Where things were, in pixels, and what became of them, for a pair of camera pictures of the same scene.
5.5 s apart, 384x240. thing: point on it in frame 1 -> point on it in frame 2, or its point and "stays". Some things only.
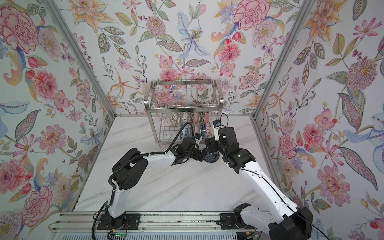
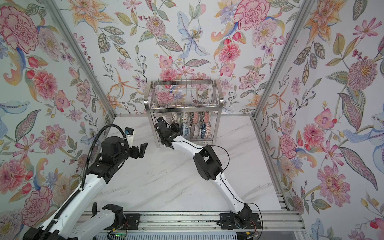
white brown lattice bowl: (173, 119) stays
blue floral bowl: (186, 132) stays
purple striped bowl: (196, 128) stays
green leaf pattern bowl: (206, 117) stays
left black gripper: (197, 156) -> (142, 150)
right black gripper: (212, 142) -> (176, 127)
